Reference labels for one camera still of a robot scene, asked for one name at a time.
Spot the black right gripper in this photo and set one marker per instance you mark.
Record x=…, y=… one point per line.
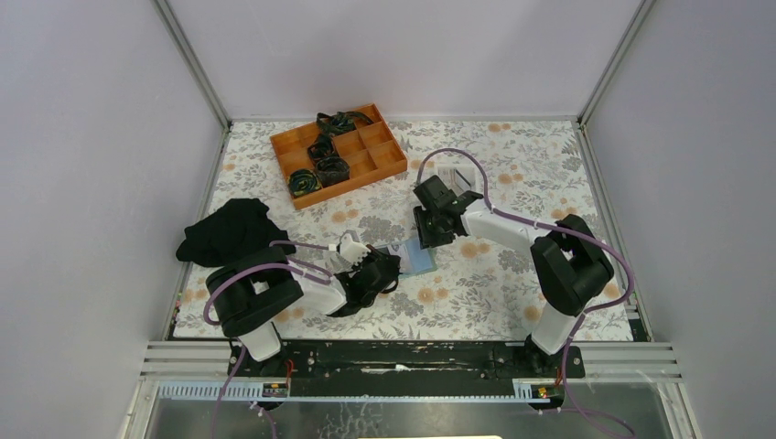
x=426, y=240

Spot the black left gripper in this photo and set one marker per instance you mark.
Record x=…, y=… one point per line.
x=369, y=257

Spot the green leather card holder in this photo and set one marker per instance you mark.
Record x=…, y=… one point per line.
x=431, y=264

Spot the white credit card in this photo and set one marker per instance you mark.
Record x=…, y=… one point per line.
x=413, y=257

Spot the white plastic card box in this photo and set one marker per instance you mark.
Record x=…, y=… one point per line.
x=468, y=178

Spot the black cloth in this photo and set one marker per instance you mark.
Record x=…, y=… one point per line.
x=240, y=228

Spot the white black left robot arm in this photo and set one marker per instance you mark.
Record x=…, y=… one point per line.
x=246, y=296

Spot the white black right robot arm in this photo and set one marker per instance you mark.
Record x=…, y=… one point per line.
x=571, y=268

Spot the stack of white cards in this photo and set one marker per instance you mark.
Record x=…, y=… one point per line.
x=448, y=177

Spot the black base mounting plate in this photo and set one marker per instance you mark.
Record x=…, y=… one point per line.
x=406, y=369

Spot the orange wooden compartment tray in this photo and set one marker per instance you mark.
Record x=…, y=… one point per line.
x=371, y=151

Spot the dark patterned rolled tie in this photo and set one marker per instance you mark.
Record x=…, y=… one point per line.
x=332, y=170

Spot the blue yellow rolled tie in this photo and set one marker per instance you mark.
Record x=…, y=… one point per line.
x=303, y=182

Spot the dark rolled tie middle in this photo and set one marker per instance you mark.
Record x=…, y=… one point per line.
x=322, y=148

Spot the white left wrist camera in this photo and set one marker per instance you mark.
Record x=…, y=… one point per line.
x=351, y=249

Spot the aluminium frame rail front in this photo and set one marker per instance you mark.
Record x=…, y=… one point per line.
x=198, y=370

